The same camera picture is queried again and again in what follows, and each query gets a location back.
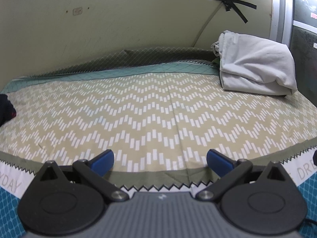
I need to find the white garment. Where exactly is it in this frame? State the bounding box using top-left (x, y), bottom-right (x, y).
top-left (211, 31), bottom-right (298, 96)

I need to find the patterned beige bed sheet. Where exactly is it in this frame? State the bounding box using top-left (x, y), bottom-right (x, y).
top-left (0, 46), bottom-right (317, 238)

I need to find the black garment at bed edge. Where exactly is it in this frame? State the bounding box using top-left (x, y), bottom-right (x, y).
top-left (0, 94), bottom-right (17, 126)

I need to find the black tape cross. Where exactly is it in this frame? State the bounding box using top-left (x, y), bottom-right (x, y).
top-left (212, 0), bottom-right (257, 24)

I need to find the white wall socket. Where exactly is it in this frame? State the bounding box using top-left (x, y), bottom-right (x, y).
top-left (73, 7), bottom-right (83, 16)

